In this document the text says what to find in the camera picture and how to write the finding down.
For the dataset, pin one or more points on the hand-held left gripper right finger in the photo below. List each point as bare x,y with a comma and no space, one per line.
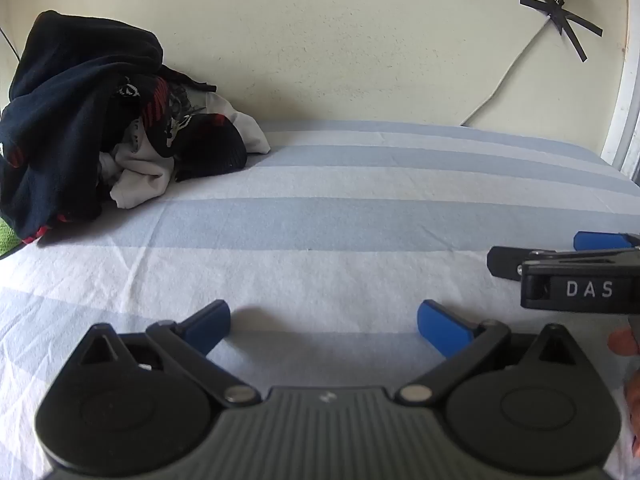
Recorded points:
442,325

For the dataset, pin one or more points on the pile of white black clothes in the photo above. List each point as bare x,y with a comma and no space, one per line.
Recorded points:
145,180

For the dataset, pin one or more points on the black tape cross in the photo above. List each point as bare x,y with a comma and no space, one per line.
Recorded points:
559,10

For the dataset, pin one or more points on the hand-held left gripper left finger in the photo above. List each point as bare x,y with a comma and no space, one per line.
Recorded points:
207,322

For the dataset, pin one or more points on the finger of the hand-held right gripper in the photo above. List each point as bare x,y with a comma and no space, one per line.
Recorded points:
505,261
597,240

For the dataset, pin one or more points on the blue and white striped bedsheet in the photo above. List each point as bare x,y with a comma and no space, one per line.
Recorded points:
320,230

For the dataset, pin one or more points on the thin wooden wall trim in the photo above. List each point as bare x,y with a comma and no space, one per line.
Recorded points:
626,10

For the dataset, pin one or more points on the navy sweater with red stripes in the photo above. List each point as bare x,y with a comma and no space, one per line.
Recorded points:
70,125

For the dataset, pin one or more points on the person's right hand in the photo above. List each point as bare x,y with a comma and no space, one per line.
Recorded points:
620,342

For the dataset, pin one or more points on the white framed frosted glass door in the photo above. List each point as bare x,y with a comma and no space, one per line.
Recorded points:
622,115

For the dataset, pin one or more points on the green cloth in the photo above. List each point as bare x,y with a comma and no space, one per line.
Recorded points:
7,240

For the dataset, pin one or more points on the black and red printed garment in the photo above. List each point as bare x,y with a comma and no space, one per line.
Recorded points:
212,147

